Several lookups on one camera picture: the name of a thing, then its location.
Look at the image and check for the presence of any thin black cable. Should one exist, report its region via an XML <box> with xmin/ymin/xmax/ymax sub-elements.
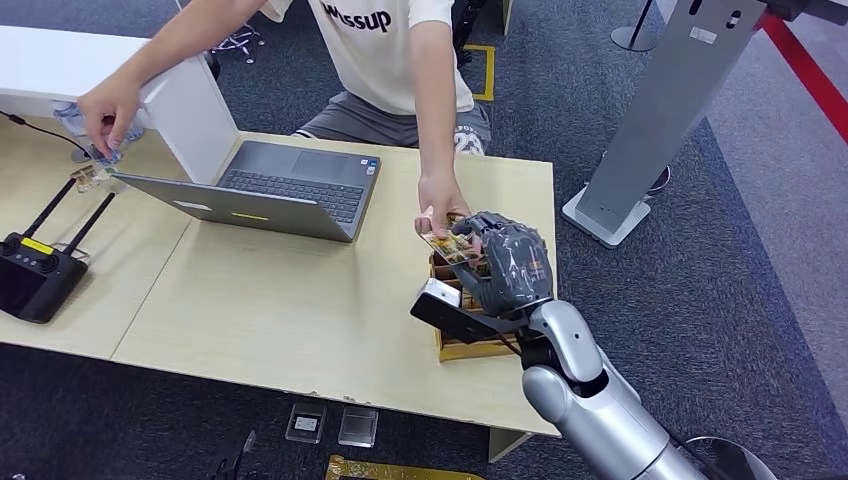
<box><xmin>0</xmin><ymin>110</ymin><xmax>91</xmax><ymax>155</ymax></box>

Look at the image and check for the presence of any grey laptop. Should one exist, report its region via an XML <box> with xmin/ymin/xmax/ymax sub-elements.
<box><xmin>112</xmin><ymin>140</ymin><xmax>383</xmax><ymax>244</ymax></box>

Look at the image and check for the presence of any clear plastic bottle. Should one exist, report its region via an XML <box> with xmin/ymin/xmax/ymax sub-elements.
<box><xmin>52</xmin><ymin>99</ymin><xmax>146</xmax><ymax>168</ymax></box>

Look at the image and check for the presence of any person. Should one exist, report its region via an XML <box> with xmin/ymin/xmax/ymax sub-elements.
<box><xmin>76</xmin><ymin>0</ymin><xmax>493</xmax><ymax>240</ymax></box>

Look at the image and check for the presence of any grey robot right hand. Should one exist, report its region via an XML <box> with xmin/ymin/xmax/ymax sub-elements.
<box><xmin>453</xmin><ymin>211</ymin><xmax>555</xmax><ymax>318</ymax></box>

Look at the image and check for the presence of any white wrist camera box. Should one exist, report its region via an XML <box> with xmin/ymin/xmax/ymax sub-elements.
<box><xmin>409</xmin><ymin>278</ymin><xmax>529</xmax><ymax>346</ymax></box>

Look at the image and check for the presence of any chrome office chair base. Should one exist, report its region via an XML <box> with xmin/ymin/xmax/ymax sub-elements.
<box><xmin>210</xmin><ymin>23</ymin><xmax>266</xmax><ymax>66</ymax></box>

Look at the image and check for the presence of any grey metal kiosk stand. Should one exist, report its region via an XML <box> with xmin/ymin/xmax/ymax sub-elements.
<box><xmin>561</xmin><ymin>0</ymin><xmax>848</xmax><ymax>250</ymax></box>

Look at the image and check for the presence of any white desk partition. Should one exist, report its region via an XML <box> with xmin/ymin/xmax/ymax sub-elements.
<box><xmin>0</xmin><ymin>25</ymin><xmax>241</xmax><ymax>185</ymax></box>

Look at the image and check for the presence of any round stanchion base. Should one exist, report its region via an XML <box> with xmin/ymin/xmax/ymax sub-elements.
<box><xmin>610</xmin><ymin>0</ymin><xmax>666</xmax><ymax>54</ymax></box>

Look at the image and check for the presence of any person's left hand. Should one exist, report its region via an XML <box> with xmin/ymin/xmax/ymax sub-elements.
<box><xmin>413</xmin><ymin>172</ymin><xmax>474</xmax><ymax>240</ymax></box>

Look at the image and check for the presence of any small clear acrylic stand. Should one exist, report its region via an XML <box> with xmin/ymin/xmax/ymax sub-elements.
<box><xmin>69</xmin><ymin>165</ymin><xmax>114</xmax><ymax>195</ymax></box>

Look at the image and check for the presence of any wooden card box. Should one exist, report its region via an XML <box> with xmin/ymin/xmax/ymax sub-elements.
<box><xmin>429</xmin><ymin>250</ymin><xmax>525</xmax><ymax>364</ymax></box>

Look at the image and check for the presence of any black office chair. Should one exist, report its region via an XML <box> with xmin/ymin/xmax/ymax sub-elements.
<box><xmin>451</xmin><ymin>0</ymin><xmax>489</xmax><ymax>68</ymax></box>

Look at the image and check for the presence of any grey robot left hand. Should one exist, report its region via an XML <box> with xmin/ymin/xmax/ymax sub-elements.
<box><xmin>205</xmin><ymin>430</ymin><xmax>260</xmax><ymax>480</ymax></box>

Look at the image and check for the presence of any round dark floor base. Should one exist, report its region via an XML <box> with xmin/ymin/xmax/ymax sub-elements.
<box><xmin>684</xmin><ymin>436</ymin><xmax>780</xmax><ymax>480</ymax></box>

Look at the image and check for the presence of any wooden desk leg panel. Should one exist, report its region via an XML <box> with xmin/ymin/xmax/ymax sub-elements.
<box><xmin>488</xmin><ymin>427</ymin><xmax>533</xmax><ymax>464</ymax></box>

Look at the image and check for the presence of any person's right hand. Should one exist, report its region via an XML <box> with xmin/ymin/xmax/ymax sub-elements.
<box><xmin>76</xmin><ymin>69</ymin><xmax>144</xmax><ymax>159</ymax></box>

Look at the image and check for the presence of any black remote controller with antennas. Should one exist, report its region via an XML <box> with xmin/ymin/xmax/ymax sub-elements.
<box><xmin>0</xmin><ymin>175</ymin><xmax>118</xmax><ymax>325</ymax></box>

